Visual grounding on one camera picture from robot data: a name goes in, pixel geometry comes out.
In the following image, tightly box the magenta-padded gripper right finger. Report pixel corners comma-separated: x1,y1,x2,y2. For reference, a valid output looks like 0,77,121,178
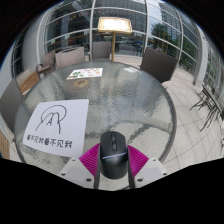
126,144,169,190

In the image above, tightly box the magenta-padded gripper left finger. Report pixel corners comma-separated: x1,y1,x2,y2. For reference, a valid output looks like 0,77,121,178
58,142,102,190

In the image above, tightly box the black computer mouse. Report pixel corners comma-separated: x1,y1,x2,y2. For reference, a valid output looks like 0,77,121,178
99,130,129,180

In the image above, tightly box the white printed mouse pad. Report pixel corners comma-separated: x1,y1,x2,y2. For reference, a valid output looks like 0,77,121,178
22,98,90,158

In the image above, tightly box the wooden slat panel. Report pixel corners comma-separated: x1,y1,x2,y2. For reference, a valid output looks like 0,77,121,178
0,129,11,160

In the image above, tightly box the colourful picture menu card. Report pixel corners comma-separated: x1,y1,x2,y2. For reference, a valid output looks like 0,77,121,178
66,67,104,80

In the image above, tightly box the small white card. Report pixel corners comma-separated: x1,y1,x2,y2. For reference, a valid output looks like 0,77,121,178
124,66,139,73

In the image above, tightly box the black metal chairs group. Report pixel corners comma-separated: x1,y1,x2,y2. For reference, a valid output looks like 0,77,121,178
189,83,224,133

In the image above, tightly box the grey wicker chair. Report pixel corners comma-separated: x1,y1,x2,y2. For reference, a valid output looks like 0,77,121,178
35,49,57,76
139,47,179,84
54,46,87,70
0,78,25,134
89,40,112,62

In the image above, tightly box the gold framed sign stand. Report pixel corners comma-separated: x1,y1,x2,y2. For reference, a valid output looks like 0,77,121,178
97,16,134,63

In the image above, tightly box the brass round table ring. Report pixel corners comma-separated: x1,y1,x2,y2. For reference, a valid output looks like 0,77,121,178
73,78,89,88

